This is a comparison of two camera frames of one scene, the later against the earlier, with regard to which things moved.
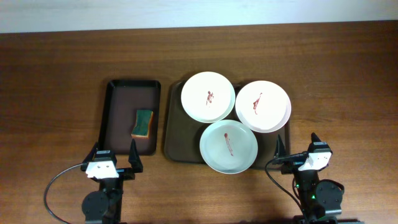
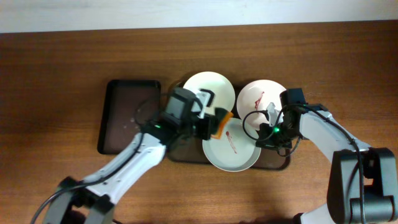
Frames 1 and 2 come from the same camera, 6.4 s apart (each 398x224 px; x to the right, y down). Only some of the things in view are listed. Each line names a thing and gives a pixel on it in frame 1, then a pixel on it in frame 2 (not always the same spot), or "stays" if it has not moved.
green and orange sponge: (141, 129) to (222, 116)
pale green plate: (229, 147) stays
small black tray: (124, 98) stays
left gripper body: (124, 174) to (198, 126)
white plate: (263, 106) stays
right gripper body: (291, 165) to (281, 138)
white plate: (208, 97) stays
